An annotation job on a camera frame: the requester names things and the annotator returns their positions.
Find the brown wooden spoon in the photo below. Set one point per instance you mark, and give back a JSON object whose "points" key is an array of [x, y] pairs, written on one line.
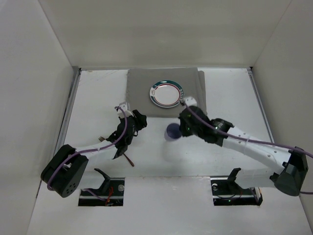
{"points": [[129, 160]]}

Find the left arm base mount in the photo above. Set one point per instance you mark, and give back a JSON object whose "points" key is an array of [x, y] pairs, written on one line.
{"points": [[97, 189]]}

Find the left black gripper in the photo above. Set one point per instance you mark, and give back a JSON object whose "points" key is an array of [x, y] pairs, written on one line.
{"points": [[125, 134]]}

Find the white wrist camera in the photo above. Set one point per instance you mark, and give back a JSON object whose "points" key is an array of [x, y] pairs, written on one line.
{"points": [[123, 110], [189, 101]]}

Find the white plate with green rim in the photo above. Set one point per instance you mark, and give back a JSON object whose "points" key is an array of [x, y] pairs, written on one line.
{"points": [[166, 94]]}

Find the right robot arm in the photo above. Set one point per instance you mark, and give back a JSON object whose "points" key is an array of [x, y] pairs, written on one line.
{"points": [[286, 167]]}

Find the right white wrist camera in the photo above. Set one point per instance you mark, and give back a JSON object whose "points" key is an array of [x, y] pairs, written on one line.
{"points": [[189, 101]]}

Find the grey cloth placemat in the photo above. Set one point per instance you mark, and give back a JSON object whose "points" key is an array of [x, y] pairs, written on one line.
{"points": [[140, 81]]}

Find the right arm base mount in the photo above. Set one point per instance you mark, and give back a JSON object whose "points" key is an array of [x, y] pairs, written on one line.
{"points": [[226, 192]]}

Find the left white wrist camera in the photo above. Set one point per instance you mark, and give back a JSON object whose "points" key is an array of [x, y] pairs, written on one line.
{"points": [[123, 110]]}

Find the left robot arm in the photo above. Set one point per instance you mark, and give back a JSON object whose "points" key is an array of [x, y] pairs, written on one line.
{"points": [[65, 170]]}

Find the purple plastic cup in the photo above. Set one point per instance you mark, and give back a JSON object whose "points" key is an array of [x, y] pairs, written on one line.
{"points": [[172, 132]]}

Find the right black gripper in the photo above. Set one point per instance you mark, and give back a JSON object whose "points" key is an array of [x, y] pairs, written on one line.
{"points": [[184, 126]]}

